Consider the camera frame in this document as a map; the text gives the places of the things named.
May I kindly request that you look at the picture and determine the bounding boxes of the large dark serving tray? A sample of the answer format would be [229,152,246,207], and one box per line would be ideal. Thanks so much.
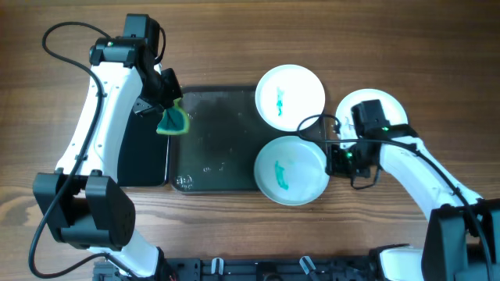
[170,85,330,194]

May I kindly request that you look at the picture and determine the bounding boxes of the small black sponge tray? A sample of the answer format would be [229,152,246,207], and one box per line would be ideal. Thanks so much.
[117,112,170,187]

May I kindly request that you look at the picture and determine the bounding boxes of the light blue plate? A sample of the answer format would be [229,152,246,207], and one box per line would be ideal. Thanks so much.
[253,136,330,206]

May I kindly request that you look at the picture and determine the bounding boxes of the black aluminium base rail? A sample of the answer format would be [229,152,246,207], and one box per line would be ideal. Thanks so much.
[92,255,380,281]

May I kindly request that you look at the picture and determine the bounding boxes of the green yellow sponge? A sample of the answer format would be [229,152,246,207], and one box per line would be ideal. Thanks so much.
[156,98,190,136]

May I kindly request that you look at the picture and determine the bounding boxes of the white plate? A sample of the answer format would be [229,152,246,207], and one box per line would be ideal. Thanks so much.
[335,88,408,140]
[255,64,326,132]

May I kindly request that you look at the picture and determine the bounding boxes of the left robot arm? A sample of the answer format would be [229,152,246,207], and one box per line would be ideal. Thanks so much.
[33,14,190,280]

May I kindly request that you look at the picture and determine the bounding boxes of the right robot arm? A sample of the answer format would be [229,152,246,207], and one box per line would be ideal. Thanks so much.
[326,97,499,280]

